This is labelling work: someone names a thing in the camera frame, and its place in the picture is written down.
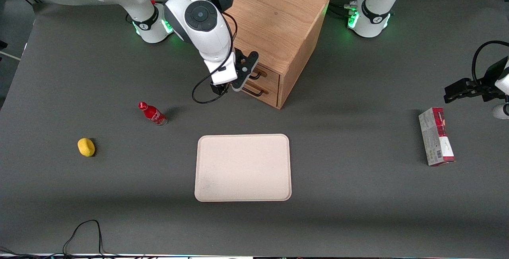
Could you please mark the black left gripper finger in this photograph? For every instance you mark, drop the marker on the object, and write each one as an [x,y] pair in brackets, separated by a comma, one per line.
[457,92]
[486,94]

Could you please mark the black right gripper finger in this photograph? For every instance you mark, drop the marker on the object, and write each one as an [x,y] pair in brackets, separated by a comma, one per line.
[218,88]

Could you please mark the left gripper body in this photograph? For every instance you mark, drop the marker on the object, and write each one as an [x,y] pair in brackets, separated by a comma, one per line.
[486,85]

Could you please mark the wooden box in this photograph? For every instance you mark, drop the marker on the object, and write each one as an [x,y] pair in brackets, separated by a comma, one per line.
[273,80]

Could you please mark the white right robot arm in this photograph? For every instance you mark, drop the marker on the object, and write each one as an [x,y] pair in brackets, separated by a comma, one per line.
[201,32]

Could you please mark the wooden drawer front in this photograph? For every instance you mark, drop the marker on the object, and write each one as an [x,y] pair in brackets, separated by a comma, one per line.
[272,98]

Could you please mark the wooden drawer cabinet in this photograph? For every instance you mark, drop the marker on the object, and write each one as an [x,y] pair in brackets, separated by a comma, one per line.
[278,16]

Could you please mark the red plaid carton box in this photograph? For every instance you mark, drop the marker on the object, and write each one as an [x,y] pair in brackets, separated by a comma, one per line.
[433,139]

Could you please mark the red cola bottle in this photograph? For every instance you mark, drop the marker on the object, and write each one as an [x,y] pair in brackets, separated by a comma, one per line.
[153,114]

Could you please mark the beige plastic tray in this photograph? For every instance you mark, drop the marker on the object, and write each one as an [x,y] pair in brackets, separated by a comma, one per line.
[242,167]

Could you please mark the yellow lemon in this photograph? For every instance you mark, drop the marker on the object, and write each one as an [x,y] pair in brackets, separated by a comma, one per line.
[86,147]

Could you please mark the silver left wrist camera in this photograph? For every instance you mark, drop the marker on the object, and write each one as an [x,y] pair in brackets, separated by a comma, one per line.
[501,111]

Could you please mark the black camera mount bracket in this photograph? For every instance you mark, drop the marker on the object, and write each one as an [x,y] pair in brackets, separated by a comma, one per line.
[244,70]

